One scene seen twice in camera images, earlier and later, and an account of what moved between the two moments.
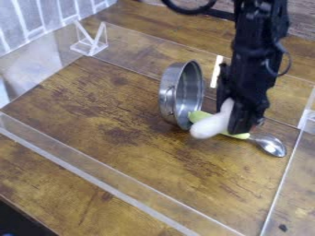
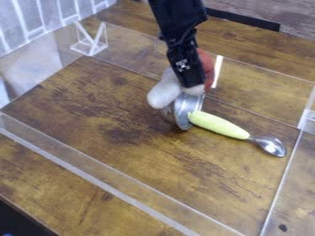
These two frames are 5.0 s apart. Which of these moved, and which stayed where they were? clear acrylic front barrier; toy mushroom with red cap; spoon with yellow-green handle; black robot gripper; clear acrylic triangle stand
Moved: black robot gripper; toy mushroom with red cap
Stayed: spoon with yellow-green handle; clear acrylic front barrier; clear acrylic triangle stand
